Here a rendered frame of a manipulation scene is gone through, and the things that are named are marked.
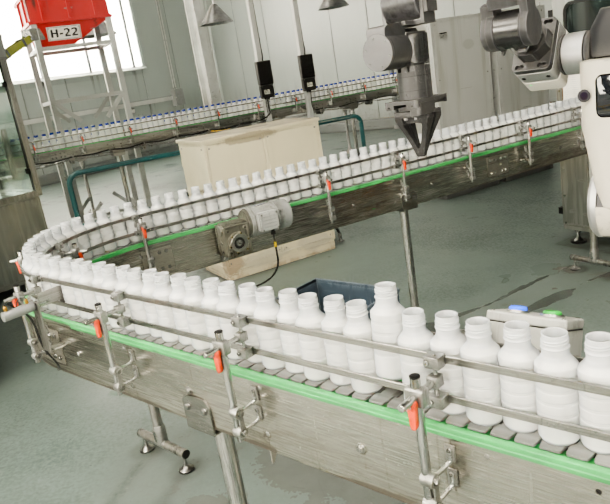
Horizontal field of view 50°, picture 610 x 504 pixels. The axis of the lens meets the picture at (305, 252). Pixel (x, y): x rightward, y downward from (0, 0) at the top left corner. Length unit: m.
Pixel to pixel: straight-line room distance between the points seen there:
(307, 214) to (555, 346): 2.22
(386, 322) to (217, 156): 4.29
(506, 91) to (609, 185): 6.38
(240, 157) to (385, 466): 4.36
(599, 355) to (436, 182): 2.63
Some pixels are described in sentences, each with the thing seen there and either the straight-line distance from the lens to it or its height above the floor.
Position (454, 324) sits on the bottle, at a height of 1.15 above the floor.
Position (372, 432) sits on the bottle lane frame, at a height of 0.95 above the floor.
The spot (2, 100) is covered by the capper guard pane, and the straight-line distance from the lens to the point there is 6.49.
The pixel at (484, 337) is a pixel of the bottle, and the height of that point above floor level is 1.15.
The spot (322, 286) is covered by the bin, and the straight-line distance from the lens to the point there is 2.01.
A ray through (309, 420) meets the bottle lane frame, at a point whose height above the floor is 0.93.
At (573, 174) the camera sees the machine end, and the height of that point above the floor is 0.55.
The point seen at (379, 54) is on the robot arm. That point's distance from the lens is 1.07.
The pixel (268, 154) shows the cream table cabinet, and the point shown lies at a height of 0.96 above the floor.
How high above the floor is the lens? 1.56
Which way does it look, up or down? 15 degrees down
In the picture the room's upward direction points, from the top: 9 degrees counter-clockwise
